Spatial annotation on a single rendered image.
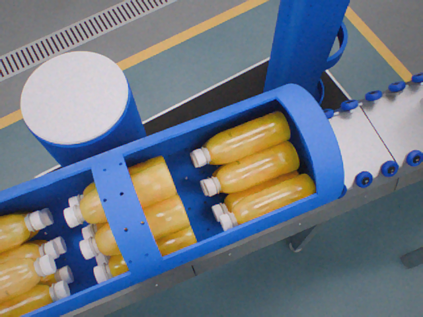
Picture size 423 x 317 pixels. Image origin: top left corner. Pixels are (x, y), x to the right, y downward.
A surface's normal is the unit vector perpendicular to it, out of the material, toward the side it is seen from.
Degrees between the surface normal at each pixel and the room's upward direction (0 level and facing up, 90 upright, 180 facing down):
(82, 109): 0
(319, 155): 33
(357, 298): 0
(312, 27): 90
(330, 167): 43
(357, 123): 0
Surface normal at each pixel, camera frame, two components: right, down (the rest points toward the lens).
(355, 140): -0.01, -0.39
